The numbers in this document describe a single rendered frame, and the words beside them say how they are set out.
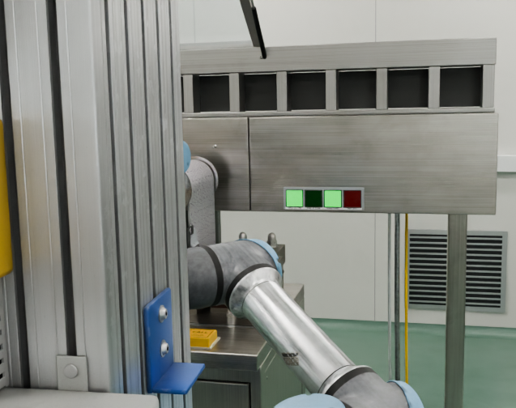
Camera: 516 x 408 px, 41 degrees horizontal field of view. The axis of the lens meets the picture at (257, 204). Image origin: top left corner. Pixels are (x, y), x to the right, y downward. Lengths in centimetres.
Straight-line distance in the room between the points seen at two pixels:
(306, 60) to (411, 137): 39
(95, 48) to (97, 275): 19
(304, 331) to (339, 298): 347
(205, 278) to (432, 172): 104
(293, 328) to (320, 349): 6
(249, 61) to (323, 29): 235
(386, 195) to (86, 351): 160
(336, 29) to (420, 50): 240
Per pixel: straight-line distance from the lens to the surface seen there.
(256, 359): 163
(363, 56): 212
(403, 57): 211
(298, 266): 463
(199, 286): 125
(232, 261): 128
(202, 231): 202
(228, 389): 171
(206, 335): 170
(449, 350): 240
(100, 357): 62
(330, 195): 213
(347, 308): 465
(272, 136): 215
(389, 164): 211
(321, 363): 113
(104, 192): 59
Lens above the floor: 147
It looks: 8 degrees down
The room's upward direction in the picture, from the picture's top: 1 degrees counter-clockwise
